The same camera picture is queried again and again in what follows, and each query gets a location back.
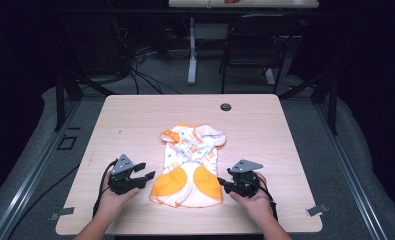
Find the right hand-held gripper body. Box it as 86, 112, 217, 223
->
225, 159, 265, 199

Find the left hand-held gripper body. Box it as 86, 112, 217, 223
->
107, 153, 146, 196

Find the orange and white baby garment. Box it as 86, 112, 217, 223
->
148, 121, 227, 209

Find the person's left hand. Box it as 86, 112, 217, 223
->
96, 169, 141, 218

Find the person's right hand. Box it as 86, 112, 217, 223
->
228, 171, 277, 220

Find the grey tape strip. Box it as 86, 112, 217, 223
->
305, 203, 329, 217
48, 206, 76, 221

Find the white desk leg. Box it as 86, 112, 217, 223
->
187, 17, 198, 86

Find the black chair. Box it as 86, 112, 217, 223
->
218, 13, 300, 95

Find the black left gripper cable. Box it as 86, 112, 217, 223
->
92, 159, 119, 219

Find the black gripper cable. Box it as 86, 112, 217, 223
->
92, 159, 119, 219
256, 174, 279, 222

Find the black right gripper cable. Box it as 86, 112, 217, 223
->
256, 174, 279, 222

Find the black floor cable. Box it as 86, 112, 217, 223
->
6, 163, 81, 240

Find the aluminium floor rail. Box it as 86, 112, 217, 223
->
313, 99, 389, 240
0, 99, 83, 240

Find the black metal frame post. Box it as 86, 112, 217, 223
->
278, 68, 339, 136
54, 71, 84, 132

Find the bundle of black floor cables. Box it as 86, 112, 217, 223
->
108, 16, 183, 95

